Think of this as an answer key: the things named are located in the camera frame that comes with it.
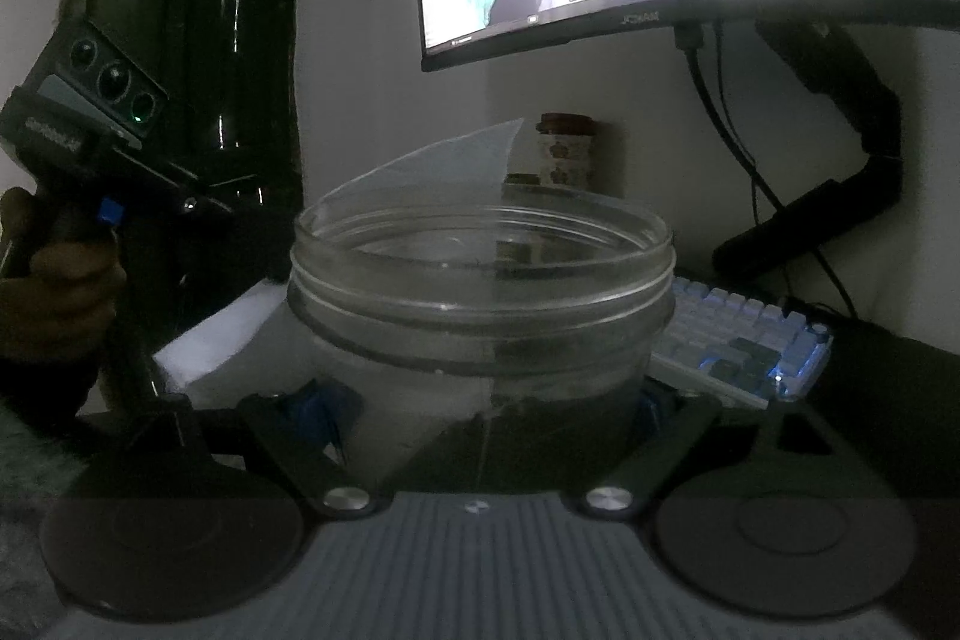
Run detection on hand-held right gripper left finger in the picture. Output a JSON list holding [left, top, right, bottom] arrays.
[[79, 381, 376, 521]]

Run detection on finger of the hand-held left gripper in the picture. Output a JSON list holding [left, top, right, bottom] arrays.
[[161, 160, 267, 221]]

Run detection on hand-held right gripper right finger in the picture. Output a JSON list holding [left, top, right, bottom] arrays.
[[581, 385, 863, 521]]

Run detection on clear plastic jar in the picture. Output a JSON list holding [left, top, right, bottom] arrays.
[[287, 188, 677, 491]]

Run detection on white tissue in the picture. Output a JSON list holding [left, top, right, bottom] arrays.
[[311, 117, 527, 483]]

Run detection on person's left hand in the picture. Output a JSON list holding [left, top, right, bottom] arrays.
[[0, 186, 128, 360]]

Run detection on white mechanical keyboard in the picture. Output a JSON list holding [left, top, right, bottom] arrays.
[[649, 276, 835, 410]]

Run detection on grey fuzzy cloth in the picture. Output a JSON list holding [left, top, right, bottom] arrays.
[[0, 396, 91, 611]]

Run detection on floral tumbler with red lid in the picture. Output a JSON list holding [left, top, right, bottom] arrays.
[[534, 113, 601, 191]]

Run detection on black monitor cables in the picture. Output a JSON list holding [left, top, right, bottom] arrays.
[[673, 21, 860, 322]]

